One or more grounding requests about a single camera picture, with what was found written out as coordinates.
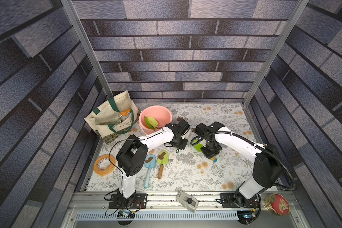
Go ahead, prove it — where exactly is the pink plastic bucket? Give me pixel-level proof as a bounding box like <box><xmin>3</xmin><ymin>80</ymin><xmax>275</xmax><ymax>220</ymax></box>
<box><xmin>139</xmin><ymin>105</ymin><xmax>173</xmax><ymax>135</ymax></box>

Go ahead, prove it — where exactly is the green shovel brown handle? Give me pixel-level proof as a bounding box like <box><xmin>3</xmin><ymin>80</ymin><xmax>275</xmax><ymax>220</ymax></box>
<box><xmin>148</xmin><ymin>116</ymin><xmax>159</xmax><ymax>128</ymax></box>

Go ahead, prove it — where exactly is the green trowel brown handle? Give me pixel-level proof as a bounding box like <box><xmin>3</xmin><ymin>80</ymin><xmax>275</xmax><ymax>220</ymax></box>
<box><xmin>157</xmin><ymin>150</ymin><xmax>169</xmax><ymax>179</ymax></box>

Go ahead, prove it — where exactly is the green trowel yellow blue handle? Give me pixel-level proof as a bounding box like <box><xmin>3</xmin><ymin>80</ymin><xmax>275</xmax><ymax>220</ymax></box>
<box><xmin>144</xmin><ymin>117</ymin><xmax>154</xmax><ymax>130</ymax></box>

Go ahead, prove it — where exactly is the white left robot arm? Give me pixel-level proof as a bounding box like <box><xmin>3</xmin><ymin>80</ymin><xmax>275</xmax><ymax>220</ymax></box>
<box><xmin>104</xmin><ymin>120</ymin><xmax>191</xmax><ymax>209</ymax></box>

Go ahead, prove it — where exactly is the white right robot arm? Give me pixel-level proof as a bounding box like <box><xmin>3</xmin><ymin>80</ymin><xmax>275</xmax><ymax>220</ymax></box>
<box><xmin>191</xmin><ymin>122</ymin><xmax>296</xmax><ymax>208</ymax></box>

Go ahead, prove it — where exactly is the blue trowel with soil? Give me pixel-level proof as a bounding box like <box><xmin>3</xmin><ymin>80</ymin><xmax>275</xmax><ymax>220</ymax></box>
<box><xmin>144</xmin><ymin>154</ymin><xmax>157</xmax><ymax>189</ymax></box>

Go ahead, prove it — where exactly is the grey tape dispenser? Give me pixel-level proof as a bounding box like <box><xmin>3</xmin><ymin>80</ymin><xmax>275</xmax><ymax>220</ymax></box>
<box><xmin>176</xmin><ymin>191</ymin><xmax>199</xmax><ymax>213</ymax></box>

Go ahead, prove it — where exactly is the cream canvas tote bag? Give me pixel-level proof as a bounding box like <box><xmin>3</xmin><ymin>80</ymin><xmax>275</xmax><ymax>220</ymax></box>
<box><xmin>85</xmin><ymin>91</ymin><xmax>140</xmax><ymax>144</ymax></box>

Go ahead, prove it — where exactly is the round red gold tin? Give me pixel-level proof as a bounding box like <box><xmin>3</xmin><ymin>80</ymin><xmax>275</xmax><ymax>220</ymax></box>
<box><xmin>265</xmin><ymin>193</ymin><xmax>290</xmax><ymax>216</ymax></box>

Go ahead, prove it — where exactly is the orange tape roll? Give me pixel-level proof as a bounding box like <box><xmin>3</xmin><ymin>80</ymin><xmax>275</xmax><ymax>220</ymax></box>
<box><xmin>94</xmin><ymin>154</ymin><xmax>116</xmax><ymax>176</ymax></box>

